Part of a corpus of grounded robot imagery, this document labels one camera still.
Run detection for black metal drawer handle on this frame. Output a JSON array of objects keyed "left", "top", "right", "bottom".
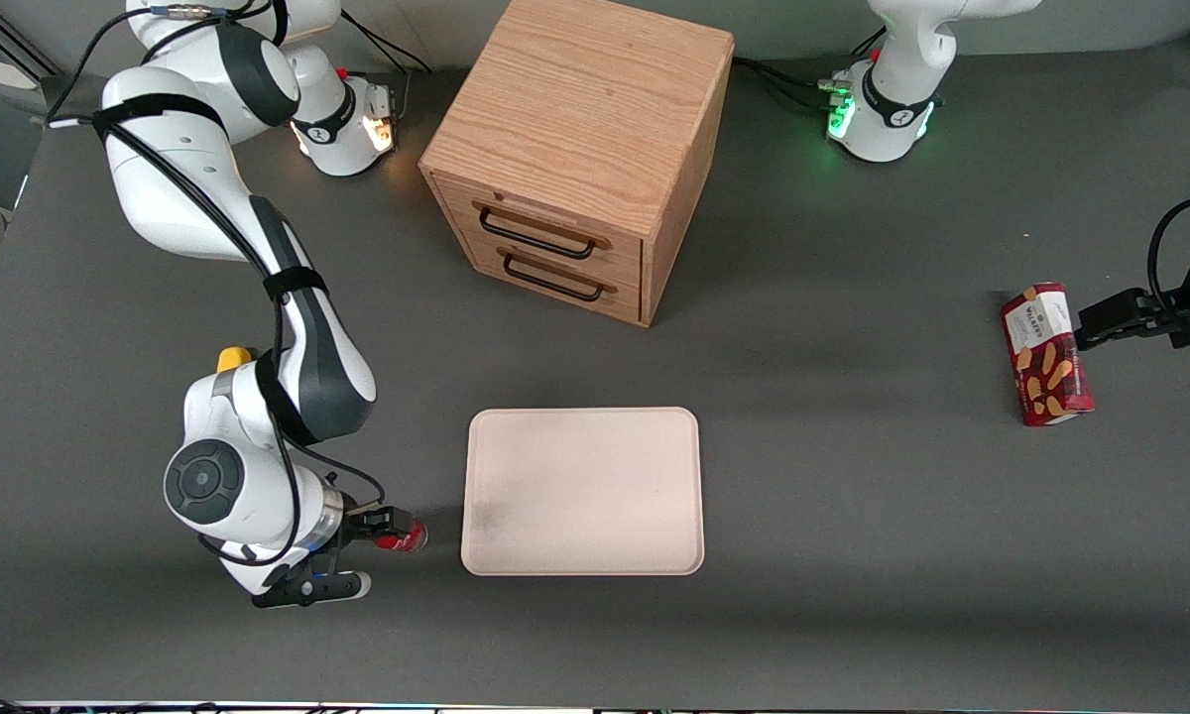
[
  {"left": 497, "top": 247, "right": 619, "bottom": 303},
  {"left": 472, "top": 199, "right": 614, "bottom": 262}
]

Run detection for black looped gripper cable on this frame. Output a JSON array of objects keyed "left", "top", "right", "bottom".
[{"left": 1147, "top": 195, "right": 1190, "bottom": 320}]

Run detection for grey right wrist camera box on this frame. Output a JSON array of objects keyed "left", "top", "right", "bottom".
[{"left": 251, "top": 569, "right": 372, "bottom": 609}]

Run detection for small red coke bottle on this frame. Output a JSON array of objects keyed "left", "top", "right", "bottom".
[{"left": 372, "top": 518, "right": 429, "bottom": 554}]

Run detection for black arm base cables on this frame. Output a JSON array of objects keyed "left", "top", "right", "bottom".
[
  {"left": 732, "top": 27, "right": 890, "bottom": 113},
  {"left": 337, "top": 8, "right": 438, "bottom": 128}
]

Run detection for black left arm base cables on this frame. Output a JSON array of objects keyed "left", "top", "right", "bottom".
[{"left": 732, "top": 27, "right": 890, "bottom": 113}]

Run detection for wooden drawer front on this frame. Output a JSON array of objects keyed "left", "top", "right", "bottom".
[
  {"left": 432, "top": 175, "right": 645, "bottom": 282},
  {"left": 454, "top": 226, "right": 645, "bottom": 326}
]

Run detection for beige rectangular plastic tray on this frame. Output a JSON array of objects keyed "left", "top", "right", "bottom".
[{"left": 460, "top": 407, "right": 706, "bottom": 577}]

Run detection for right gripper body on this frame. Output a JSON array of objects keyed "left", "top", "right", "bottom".
[{"left": 220, "top": 506, "right": 370, "bottom": 598}]

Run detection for red Walkers biscuit box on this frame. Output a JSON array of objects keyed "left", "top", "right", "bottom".
[{"left": 1000, "top": 283, "right": 1096, "bottom": 427}]

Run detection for black aluminium frame rail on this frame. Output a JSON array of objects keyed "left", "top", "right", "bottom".
[{"left": 0, "top": 16, "right": 62, "bottom": 80}]

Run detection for black right arm base cables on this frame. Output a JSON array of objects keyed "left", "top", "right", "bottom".
[{"left": 337, "top": 8, "right": 438, "bottom": 128}]

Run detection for oak wooden drawer cabinet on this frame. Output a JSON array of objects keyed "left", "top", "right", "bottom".
[{"left": 418, "top": 0, "right": 736, "bottom": 329}]

